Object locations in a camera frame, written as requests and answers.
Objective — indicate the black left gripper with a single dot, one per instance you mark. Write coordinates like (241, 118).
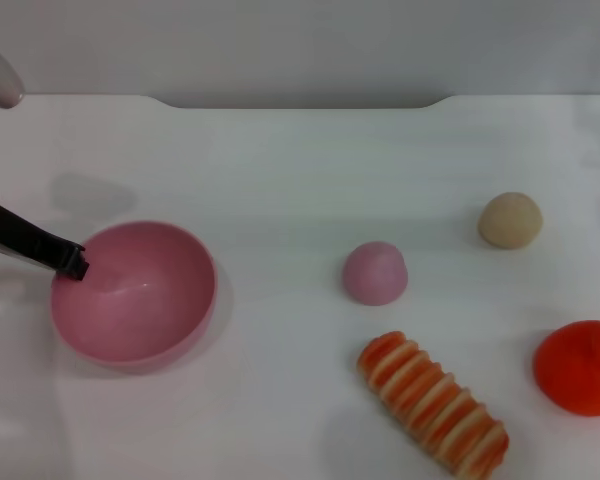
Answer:
(20, 235)

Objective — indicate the orange striped toy bread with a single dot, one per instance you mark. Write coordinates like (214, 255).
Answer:
(430, 405)

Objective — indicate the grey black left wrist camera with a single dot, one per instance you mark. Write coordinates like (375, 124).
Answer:
(0, 82)

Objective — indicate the pink plastic bowl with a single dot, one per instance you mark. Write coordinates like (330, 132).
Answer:
(135, 295)

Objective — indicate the red orange toy tomato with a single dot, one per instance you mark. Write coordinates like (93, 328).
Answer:
(577, 370)

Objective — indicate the beige round toy bun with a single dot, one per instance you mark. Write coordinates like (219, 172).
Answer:
(510, 220)

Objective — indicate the pink toy peach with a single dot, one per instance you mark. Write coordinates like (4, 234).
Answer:
(375, 274)

